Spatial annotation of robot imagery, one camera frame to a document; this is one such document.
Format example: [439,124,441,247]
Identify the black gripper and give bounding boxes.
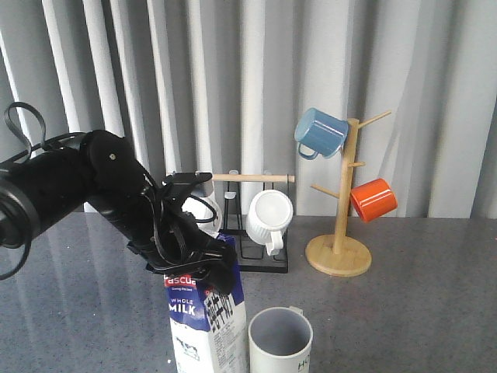
[127,172,237,295]

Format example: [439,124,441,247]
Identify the blue white milk carton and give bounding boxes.
[162,233,249,373]

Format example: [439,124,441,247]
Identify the white grey HOME mug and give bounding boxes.
[248,306,314,373]

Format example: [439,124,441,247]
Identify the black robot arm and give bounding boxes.
[1,131,236,294]

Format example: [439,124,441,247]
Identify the smooth white mug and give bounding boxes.
[182,195,222,238]

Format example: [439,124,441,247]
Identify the ribbed white mug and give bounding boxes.
[246,190,294,256]

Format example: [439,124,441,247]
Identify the grey white curtain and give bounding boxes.
[1,1,496,218]

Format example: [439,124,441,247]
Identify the wooden mug tree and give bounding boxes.
[305,110,391,277]

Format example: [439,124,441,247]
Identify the blue enamel mug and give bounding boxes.
[294,107,349,160]

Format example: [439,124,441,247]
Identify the orange enamel mug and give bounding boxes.
[350,178,398,222]

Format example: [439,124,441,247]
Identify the black wire mug rack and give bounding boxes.
[196,187,294,273]

